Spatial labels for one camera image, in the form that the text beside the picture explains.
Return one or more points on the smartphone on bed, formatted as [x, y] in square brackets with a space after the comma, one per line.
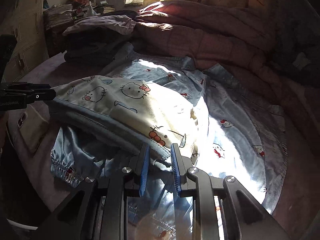
[33, 128]

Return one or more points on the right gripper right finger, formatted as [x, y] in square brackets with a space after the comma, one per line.
[221, 204]

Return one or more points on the stack of books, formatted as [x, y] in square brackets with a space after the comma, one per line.
[104, 8]

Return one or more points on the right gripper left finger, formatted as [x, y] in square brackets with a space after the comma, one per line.
[97, 209]

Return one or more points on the white Hello Kitty pants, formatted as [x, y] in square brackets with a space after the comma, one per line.
[130, 112]

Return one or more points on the stack of papers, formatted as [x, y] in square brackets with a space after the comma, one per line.
[57, 15]

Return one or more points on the wooden desk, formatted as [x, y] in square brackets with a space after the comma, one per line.
[54, 38]

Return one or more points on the pink plaid quilt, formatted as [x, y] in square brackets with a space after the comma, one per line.
[233, 37]

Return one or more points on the pink cartoon folded garment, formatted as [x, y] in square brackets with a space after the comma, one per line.
[121, 24]

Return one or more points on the blue Hello Kitty pajama top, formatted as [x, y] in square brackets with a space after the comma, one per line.
[241, 135]

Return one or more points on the cream drawer cabinet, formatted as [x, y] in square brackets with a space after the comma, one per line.
[25, 22]

